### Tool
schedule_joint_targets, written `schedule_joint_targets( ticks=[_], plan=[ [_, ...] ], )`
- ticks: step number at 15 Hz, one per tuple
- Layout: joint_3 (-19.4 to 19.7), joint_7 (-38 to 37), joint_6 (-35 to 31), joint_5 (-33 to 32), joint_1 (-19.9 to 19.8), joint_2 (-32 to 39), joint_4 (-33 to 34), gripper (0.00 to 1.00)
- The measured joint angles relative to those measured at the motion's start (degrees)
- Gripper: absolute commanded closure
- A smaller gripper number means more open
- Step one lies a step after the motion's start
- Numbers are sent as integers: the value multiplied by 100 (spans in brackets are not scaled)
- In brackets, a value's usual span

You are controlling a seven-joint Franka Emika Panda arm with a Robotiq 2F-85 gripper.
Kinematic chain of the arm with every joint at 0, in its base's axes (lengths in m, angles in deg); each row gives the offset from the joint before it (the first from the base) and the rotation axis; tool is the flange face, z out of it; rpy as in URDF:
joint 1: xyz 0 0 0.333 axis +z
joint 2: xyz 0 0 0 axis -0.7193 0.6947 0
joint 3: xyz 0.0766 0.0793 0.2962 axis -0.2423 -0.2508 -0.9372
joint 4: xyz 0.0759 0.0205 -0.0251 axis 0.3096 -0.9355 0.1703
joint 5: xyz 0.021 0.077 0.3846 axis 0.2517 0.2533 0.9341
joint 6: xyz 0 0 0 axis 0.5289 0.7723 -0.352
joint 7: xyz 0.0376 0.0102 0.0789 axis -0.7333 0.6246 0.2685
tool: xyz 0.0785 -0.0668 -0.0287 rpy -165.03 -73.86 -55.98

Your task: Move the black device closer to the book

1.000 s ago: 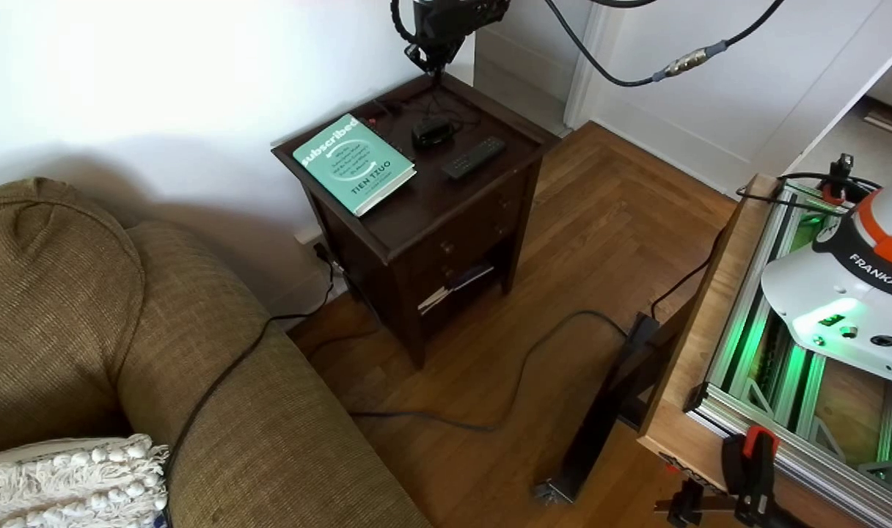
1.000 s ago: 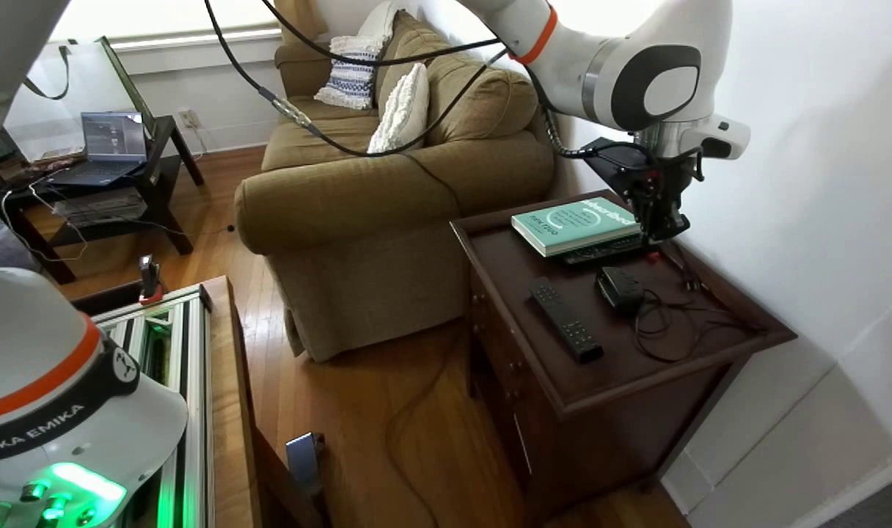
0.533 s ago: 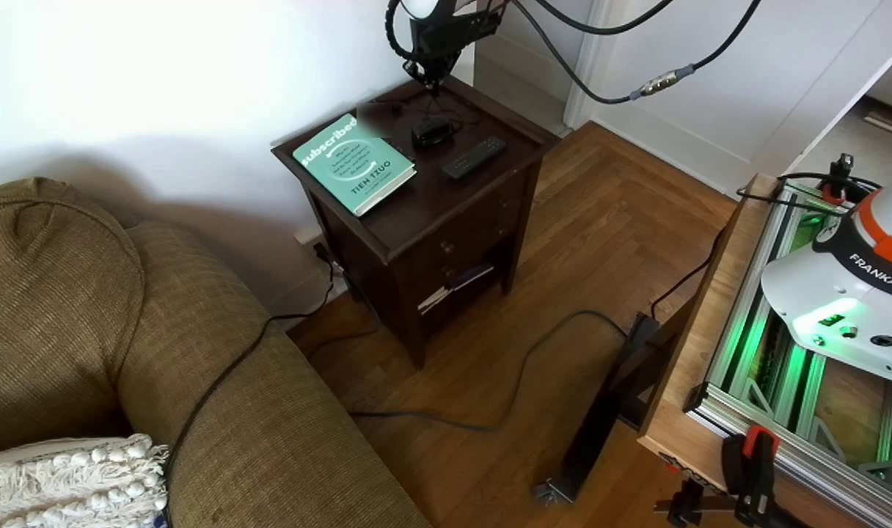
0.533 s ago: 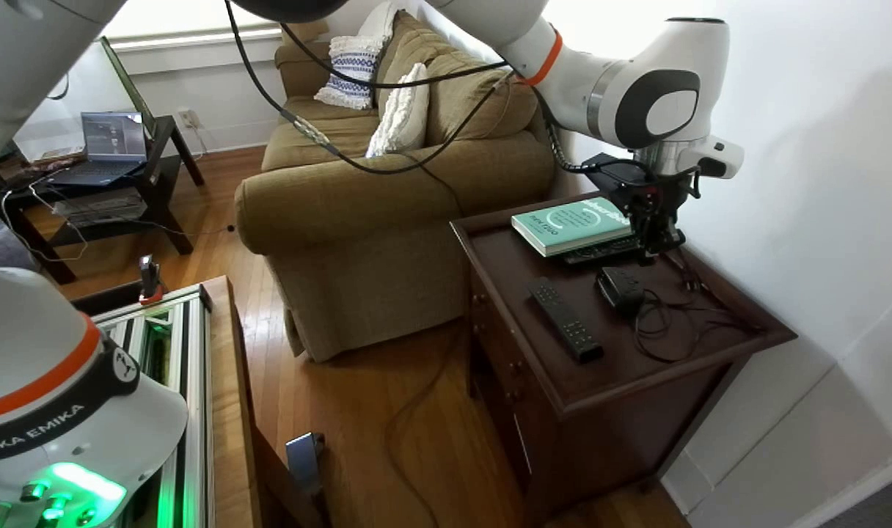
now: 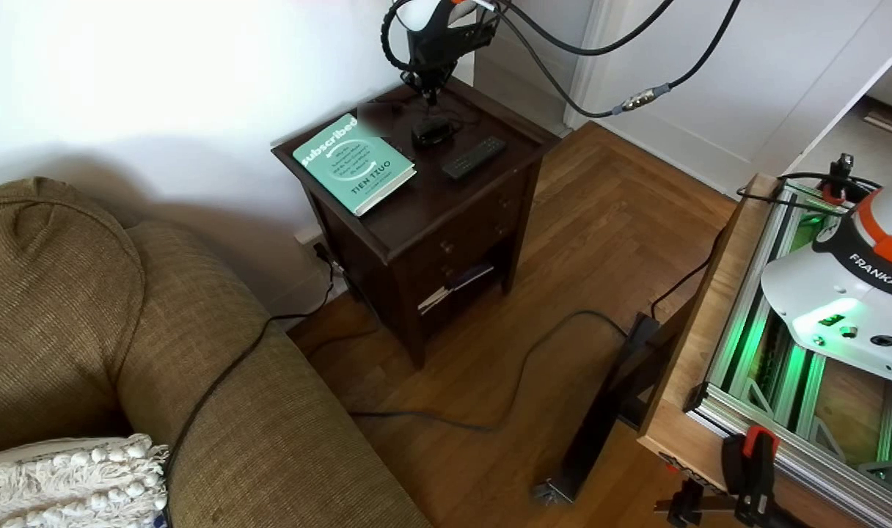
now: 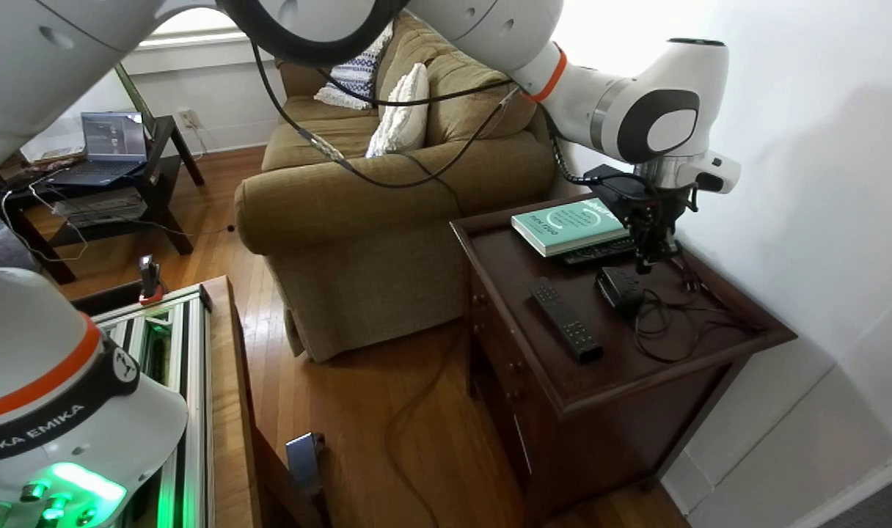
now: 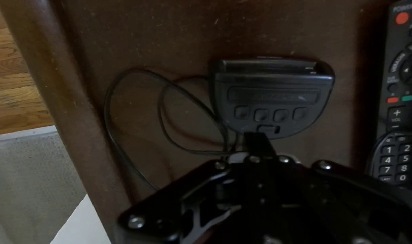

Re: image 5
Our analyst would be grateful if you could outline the white knitted pillow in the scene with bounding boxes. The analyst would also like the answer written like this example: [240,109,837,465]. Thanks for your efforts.
[0,432,174,528]

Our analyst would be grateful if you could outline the olive brown fabric sofa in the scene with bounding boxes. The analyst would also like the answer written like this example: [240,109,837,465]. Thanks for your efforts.
[0,174,433,528]

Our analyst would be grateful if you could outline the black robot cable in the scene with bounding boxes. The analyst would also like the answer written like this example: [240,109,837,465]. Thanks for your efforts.
[379,0,744,122]

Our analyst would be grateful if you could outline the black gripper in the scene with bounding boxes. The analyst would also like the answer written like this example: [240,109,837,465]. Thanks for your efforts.
[403,0,501,130]

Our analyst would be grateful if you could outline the white papers in shelf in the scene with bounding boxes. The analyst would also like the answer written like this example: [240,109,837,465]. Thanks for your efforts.
[414,260,498,316]

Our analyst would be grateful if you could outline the green paperback book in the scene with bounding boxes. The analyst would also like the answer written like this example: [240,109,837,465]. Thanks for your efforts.
[290,112,420,220]

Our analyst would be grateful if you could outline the small black device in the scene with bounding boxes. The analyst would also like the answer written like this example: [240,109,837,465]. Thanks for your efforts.
[408,113,460,156]

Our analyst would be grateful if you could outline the black power strip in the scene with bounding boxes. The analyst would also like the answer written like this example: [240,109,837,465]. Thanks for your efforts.
[532,311,670,506]

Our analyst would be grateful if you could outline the black remote control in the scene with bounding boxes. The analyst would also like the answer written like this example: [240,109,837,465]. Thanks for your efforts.
[439,134,511,184]

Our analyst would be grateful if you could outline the dark wood side table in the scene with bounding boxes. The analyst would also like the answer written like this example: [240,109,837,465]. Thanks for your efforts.
[269,65,564,372]

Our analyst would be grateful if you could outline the black cable over sofa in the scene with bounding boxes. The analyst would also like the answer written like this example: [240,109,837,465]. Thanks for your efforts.
[160,242,347,487]

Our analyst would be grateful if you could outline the wooden robot cart top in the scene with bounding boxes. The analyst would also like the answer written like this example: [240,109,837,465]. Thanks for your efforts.
[637,174,892,528]

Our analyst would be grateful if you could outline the white shelf unit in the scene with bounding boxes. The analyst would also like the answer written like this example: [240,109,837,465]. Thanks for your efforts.
[777,25,892,193]

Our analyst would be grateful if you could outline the aluminium profile frame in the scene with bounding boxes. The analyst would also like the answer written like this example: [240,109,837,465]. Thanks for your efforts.
[684,179,892,528]

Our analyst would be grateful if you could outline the black clamp with cable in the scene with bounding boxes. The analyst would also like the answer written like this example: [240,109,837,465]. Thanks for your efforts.
[734,149,887,215]

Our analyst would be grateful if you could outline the red black bar clamp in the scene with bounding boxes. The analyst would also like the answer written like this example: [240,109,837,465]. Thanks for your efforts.
[656,421,803,528]

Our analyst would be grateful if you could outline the black floor cable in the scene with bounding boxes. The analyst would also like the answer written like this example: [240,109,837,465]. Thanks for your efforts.
[348,307,637,433]

